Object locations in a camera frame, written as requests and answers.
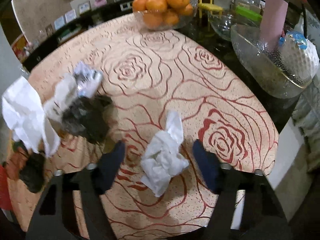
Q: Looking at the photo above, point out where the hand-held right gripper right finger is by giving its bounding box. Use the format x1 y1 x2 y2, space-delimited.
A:
192 139 293 240

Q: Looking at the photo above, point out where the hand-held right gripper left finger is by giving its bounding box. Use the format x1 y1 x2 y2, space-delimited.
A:
25 141 125 240

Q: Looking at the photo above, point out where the printed plastic wrapper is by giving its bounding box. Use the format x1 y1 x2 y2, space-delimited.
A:
73 62 103 98

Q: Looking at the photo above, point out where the red plastic basket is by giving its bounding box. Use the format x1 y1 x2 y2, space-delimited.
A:
0 164 13 212

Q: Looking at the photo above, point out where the black crumpled plastic bag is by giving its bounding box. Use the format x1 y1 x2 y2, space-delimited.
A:
61 94 113 144

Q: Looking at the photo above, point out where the dark blurred object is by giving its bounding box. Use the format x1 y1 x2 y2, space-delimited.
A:
19 152 47 193

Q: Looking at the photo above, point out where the large white paper tissue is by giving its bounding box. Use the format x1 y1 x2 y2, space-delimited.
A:
2 76 61 158

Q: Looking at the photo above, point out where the large dimpled glass bowl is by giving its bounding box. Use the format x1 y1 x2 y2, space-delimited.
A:
230 22 314 99

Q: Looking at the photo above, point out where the black low cabinet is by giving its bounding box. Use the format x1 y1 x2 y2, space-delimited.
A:
22 0 142 66

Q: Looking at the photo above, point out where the small glass bowl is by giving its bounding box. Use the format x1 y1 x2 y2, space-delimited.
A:
209 11 242 42

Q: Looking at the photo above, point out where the fruit in white foam net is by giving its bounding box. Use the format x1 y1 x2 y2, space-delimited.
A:
279 31 320 83

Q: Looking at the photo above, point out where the red yellow floral panel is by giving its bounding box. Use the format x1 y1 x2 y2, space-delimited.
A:
11 34 28 61

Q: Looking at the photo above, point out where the glass fruit bowl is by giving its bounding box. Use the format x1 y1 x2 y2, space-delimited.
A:
132 4 195 30

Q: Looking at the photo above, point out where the green box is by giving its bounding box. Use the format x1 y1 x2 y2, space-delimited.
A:
235 5 263 23

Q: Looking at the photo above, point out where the pink paper card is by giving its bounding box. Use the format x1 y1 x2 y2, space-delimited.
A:
260 0 288 49

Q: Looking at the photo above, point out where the yellow toy chair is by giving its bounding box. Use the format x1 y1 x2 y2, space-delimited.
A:
197 0 224 26

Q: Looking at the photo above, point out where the white socket panel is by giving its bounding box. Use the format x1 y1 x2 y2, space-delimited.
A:
120 1 137 11

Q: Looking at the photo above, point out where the pile of oranges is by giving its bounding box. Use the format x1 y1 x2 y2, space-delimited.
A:
132 0 194 28

